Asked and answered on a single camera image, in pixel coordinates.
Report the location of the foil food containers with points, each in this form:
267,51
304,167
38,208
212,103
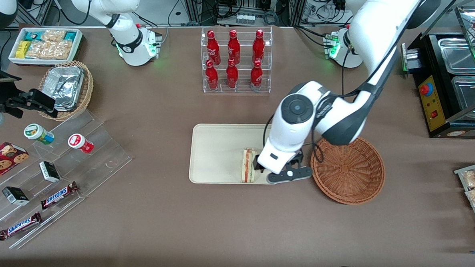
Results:
65,86

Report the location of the layered sandwich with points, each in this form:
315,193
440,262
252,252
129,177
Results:
248,166

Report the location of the red cola bottle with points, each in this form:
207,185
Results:
256,74
212,74
258,45
233,46
212,46
232,74

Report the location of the steel warmer pan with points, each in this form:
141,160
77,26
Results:
471,95
457,55

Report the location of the large clear cracker bag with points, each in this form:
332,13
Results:
50,50

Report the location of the clear acrylic bottle rack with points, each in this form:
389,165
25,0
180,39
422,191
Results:
244,69

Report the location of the black food warmer yellow panel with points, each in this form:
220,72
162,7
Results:
431,102

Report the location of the cream plastic tray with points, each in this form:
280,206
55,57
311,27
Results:
216,152

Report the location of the clear acrylic stepped display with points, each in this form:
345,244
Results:
100,159

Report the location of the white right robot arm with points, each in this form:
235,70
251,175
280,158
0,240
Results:
119,0

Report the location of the yellow snack pack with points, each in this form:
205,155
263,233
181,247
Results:
23,49

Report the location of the white snack bin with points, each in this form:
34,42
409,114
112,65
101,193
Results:
40,62

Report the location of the small black white carton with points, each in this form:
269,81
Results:
49,172
15,196

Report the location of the teal snack pack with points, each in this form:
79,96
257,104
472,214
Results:
32,36
70,36

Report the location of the snickers chocolate bar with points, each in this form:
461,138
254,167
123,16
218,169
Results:
20,226
58,195

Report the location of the green lid snack cup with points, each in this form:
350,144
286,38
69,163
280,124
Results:
37,132

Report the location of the small clear cracker bag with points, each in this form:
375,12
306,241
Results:
53,36

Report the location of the round brown wicker basket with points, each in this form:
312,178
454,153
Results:
348,174

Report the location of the red lid snack cup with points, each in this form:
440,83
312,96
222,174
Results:
78,142

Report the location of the light tan wicker basket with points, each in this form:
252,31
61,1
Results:
88,91

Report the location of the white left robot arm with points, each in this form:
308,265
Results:
370,35

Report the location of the white power strip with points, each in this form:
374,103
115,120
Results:
245,18
323,9

